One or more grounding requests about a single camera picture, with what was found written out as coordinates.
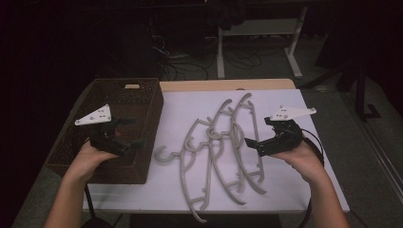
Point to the white table mat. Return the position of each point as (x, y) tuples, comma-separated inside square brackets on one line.
[(285, 196)]

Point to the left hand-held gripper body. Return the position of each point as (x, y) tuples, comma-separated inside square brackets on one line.
[(104, 139)]

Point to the person's right hand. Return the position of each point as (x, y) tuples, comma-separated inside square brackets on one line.
[(305, 163)]

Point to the white desk frame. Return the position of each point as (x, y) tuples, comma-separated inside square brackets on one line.
[(220, 53)]

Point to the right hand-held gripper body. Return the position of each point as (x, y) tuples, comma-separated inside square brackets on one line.
[(285, 139)]

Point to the black metal stand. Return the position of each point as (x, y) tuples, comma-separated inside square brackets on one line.
[(360, 91)]

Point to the person's left hand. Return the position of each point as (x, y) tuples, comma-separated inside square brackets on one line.
[(85, 163)]

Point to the brown woven basket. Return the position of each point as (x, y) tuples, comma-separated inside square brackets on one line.
[(144, 95)]

